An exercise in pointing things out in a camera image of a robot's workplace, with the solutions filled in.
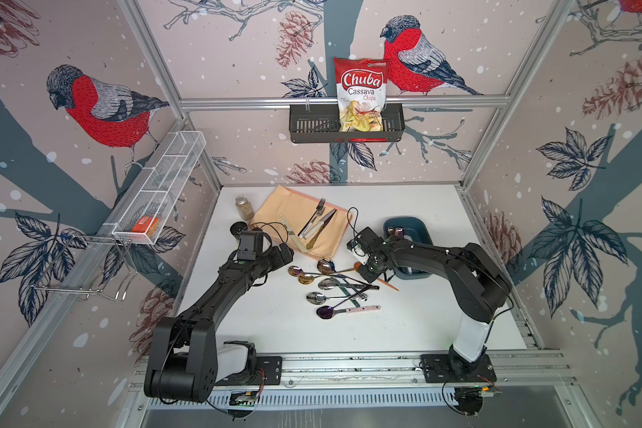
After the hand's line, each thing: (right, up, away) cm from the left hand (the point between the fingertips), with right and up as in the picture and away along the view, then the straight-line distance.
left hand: (288, 250), depth 88 cm
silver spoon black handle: (+15, -12, +3) cm, 20 cm away
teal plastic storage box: (+48, +5, +15) cm, 51 cm away
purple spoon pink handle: (+13, -19, -6) cm, 24 cm away
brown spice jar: (-20, +15, +15) cm, 29 cm away
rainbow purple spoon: (+42, +5, +13) cm, 44 cm away
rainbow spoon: (+3, -8, +4) cm, 9 cm away
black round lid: (-19, +7, +3) cm, 20 cm away
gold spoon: (+7, -10, +2) cm, 12 cm away
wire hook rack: (-38, +2, -32) cm, 49 cm away
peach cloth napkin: (+7, +6, +16) cm, 19 cm away
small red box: (-34, +10, -21) cm, 42 cm away
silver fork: (+11, +16, +25) cm, 32 cm away
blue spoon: (+13, -7, +6) cm, 16 cm away
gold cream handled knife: (0, +4, +15) cm, 16 cm away
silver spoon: (+11, -15, -3) cm, 19 cm away
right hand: (+28, -8, +6) cm, 30 cm away
